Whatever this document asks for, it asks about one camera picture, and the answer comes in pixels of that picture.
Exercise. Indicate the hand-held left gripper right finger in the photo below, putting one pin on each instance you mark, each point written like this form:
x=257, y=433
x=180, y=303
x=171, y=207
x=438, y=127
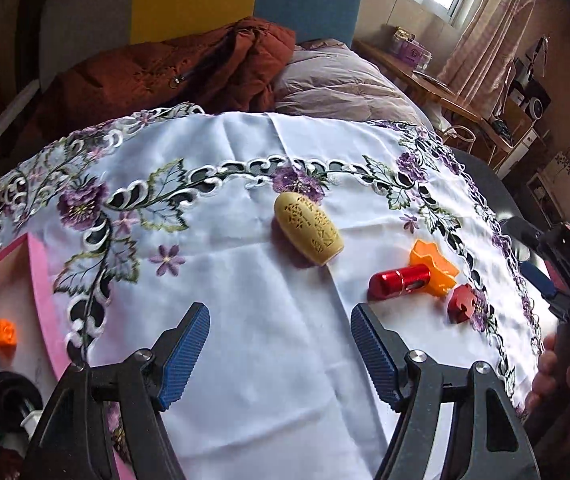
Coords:
x=375, y=355

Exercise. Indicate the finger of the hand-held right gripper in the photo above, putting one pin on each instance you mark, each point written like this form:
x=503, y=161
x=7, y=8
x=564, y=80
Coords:
x=537, y=280
x=517, y=230

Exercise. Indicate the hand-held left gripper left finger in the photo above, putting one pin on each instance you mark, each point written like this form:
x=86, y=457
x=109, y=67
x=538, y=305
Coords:
x=185, y=355

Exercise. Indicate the red metal cylinder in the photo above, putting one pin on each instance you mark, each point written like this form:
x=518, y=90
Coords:
x=397, y=282

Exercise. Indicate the red puzzle-shaped piece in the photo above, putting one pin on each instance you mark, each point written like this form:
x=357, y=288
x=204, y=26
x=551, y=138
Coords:
x=465, y=305

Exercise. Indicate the orange star-shaped plastic piece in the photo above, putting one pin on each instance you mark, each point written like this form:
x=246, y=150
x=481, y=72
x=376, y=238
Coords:
x=437, y=267

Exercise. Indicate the yellow carved egg shape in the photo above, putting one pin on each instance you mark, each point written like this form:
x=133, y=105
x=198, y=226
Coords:
x=310, y=230

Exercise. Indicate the pink shallow box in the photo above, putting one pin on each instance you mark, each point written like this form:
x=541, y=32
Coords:
x=40, y=280

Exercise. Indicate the black and grey cylinder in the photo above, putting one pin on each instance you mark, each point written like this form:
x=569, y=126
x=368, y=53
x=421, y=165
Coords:
x=10, y=390

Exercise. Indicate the person's right hand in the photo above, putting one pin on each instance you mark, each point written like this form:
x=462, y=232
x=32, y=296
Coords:
x=545, y=380

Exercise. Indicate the white embroidered floral tablecloth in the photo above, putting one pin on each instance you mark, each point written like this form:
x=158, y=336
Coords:
x=245, y=285

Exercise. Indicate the black stereo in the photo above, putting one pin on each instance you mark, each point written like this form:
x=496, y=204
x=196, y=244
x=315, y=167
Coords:
x=527, y=95

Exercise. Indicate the wooden desk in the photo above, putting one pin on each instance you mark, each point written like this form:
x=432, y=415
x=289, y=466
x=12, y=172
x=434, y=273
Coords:
x=415, y=80

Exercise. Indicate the pink curtain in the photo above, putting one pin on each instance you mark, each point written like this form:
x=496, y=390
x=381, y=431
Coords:
x=495, y=45

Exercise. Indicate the purple tin box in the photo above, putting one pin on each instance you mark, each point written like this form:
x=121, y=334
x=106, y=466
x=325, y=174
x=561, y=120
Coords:
x=410, y=47

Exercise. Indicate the pale pink duvet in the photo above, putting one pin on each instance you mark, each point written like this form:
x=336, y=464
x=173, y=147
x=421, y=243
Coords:
x=345, y=90

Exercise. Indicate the rust brown quilted jacket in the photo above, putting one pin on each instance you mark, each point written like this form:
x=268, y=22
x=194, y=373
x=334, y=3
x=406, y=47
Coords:
x=165, y=75

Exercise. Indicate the grey yellow blue headboard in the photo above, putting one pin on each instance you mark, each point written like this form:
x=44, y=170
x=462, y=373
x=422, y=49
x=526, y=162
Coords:
x=190, y=0

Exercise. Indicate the black rolled mat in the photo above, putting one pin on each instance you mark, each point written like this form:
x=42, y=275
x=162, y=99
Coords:
x=30, y=25

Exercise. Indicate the white bed rail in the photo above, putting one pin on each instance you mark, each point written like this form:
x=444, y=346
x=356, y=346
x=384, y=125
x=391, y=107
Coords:
x=0, y=130

